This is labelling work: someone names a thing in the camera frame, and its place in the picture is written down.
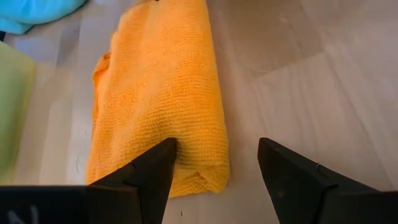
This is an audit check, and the yellow translucent plastic bin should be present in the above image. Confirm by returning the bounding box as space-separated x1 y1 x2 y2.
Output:
0 41 35 184

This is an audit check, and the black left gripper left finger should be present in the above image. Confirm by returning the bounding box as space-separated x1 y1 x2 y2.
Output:
0 137 178 224

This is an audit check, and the orange microfiber towel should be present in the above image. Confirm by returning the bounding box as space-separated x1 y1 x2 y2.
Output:
85 0 231 198

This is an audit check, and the teal microfiber towel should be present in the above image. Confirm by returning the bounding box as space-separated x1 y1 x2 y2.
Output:
0 0 88 35

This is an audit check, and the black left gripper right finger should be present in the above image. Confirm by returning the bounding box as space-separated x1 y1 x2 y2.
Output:
257 137 398 224

